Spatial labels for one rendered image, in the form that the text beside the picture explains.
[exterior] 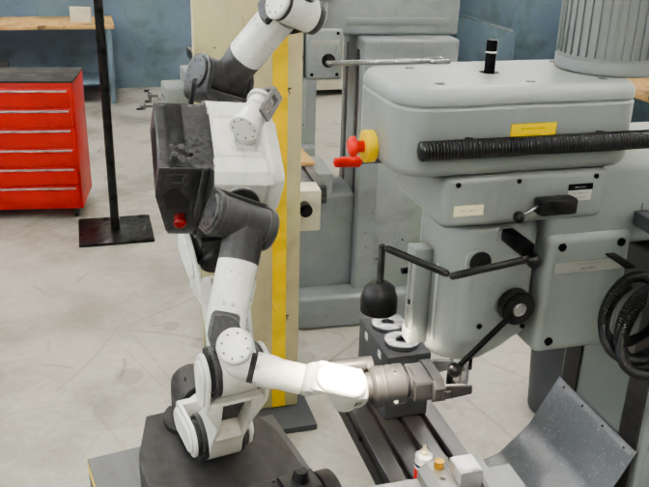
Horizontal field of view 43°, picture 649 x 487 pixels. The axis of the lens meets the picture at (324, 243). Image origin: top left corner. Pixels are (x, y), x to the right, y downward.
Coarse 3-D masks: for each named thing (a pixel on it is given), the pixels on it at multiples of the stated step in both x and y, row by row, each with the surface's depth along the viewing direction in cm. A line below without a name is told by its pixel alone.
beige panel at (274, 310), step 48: (192, 0) 298; (240, 0) 302; (192, 48) 308; (288, 48) 314; (288, 96) 321; (288, 144) 328; (288, 192) 336; (288, 240) 344; (288, 288) 353; (288, 336) 362; (288, 432) 361
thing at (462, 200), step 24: (576, 168) 151; (600, 168) 153; (408, 192) 162; (432, 192) 150; (456, 192) 145; (480, 192) 147; (504, 192) 148; (528, 192) 150; (552, 192) 151; (576, 192) 152; (600, 192) 154; (432, 216) 152; (456, 216) 147; (480, 216) 149; (504, 216) 150; (528, 216) 152; (552, 216) 153
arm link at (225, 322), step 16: (224, 272) 174; (240, 272) 174; (256, 272) 178; (224, 288) 173; (240, 288) 173; (208, 304) 175; (224, 304) 172; (240, 304) 173; (208, 320) 173; (224, 320) 170; (240, 320) 173; (208, 336) 169; (224, 336) 169; (240, 336) 169; (224, 352) 168; (240, 352) 168
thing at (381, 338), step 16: (368, 320) 225; (384, 320) 224; (400, 320) 223; (368, 336) 220; (384, 336) 217; (400, 336) 215; (368, 352) 221; (384, 352) 210; (400, 352) 210; (416, 352) 210; (384, 416) 214; (400, 416) 215
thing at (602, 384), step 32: (640, 256) 172; (640, 320) 173; (576, 352) 198; (576, 384) 199; (608, 384) 187; (640, 384) 174; (608, 416) 188; (640, 416) 175; (640, 448) 177; (640, 480) 180
